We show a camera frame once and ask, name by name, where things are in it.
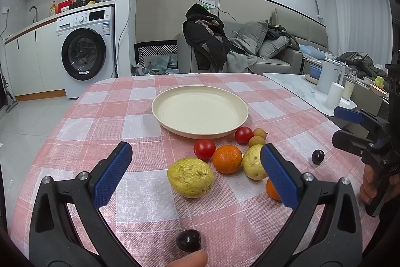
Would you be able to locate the white curtain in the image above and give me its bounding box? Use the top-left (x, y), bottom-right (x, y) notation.
top-left (325, 0), bottom-right (393, 66)

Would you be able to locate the brown longan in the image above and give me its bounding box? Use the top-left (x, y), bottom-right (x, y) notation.
top-left (253, 128), bottom-right (268, 140)
top-left (248, 136), bottom-right (266, 148)

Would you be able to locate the red tomato left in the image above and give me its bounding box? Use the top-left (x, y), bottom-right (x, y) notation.
top-left (193, 139), bottom-right (216, 161)

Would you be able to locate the black jacket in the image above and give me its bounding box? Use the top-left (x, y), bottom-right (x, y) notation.
top-left (182, 3), bottom-right (230, 72)

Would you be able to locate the red tomato right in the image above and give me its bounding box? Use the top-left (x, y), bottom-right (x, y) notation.
top-left (234, 126), bottom-right (254, 145)

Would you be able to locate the pink checkered tablecloth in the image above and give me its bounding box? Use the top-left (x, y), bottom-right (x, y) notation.
top-left (9, 74), bottom-right (364, 266)

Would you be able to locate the grey blanket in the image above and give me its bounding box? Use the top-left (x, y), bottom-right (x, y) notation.
top-left (227, 35), bottom-right (258, 73)

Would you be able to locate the right hand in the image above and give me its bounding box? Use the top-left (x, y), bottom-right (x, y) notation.
top-left (359, 165), bottom-right (400, 204)

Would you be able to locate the white kettle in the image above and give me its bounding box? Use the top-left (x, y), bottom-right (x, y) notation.
top-left (317, 59), bottom-right (346, 94)

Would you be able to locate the left hand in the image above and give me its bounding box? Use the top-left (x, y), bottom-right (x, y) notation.
top-left (167, 250), bottom-right (208, 267)

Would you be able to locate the cream round plate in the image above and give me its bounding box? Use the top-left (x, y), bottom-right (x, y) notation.
top-left (151, 85), bottom-right (249, 140)

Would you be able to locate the white cylinder cup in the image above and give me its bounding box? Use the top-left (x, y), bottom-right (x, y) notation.
top-left (325, 83), bottom-right (345, 109)

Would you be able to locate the red tomato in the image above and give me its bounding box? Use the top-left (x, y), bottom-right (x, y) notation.
top-left (193, 139), bottom-right (216, 161)
top-left (234, 126), bottom-right (254, 145)

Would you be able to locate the black patterned basket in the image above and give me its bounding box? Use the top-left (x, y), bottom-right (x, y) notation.
top-left (131, 40), bottom-right (179, 76)

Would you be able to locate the grey pillow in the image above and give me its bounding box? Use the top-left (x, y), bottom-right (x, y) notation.
top-left (238, 20), bottom-right (269, 55)

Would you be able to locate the large orange tangerine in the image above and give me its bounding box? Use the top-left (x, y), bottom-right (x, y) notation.
top-left (212, 145), bottom-right (242, 174)

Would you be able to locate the white marble coffee table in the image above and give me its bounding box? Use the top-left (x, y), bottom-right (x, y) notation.
top-left (263, 72), bottom-right (358, 117)

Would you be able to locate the yellow green guava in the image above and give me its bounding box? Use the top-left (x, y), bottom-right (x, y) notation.
top-left (242, 144), bottom-right (268, 181)

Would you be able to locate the grey sofa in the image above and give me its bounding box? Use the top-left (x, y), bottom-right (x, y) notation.
top-left (178, 8), bottom-right (328, 75)

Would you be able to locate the yellow guava rough skin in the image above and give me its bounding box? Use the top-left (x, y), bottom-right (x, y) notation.
top-left (167, 158), bottom-right (214, 198)

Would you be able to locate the white kitchen counter cabinet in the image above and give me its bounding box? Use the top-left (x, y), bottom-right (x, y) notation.
top-left (5, 1), bottom-right (115, 101)

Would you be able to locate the small orange tangerine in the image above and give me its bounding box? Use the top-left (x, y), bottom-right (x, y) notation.
top-left (266, 178), bottom-right (281, 202)

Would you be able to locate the white washing machine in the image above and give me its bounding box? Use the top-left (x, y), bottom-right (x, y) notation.
top-left (56, 6), bottom-right (117, 99)

